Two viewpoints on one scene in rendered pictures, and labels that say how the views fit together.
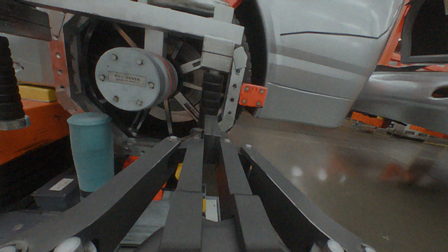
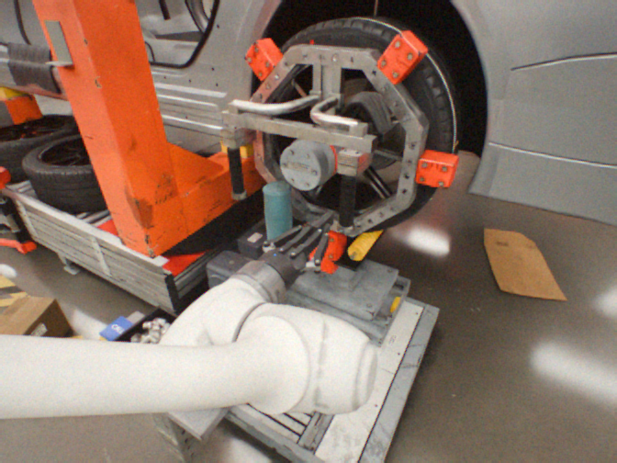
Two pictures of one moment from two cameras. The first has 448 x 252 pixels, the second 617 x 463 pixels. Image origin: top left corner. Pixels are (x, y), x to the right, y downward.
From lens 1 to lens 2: 0.61 m
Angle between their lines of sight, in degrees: 39
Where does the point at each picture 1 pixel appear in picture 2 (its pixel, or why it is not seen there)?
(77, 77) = (269, 144)
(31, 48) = not seen: hidden behind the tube
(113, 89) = (291, 174)
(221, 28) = (354, 141)
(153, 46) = not seen: hidden behind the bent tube
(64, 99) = (260, 165)
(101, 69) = (284, 160)
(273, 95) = (499, 163)
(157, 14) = (313, 134)
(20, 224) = (232, 260)
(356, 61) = not seen: outside the picture
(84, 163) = (272, 224)
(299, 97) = (554, 168)
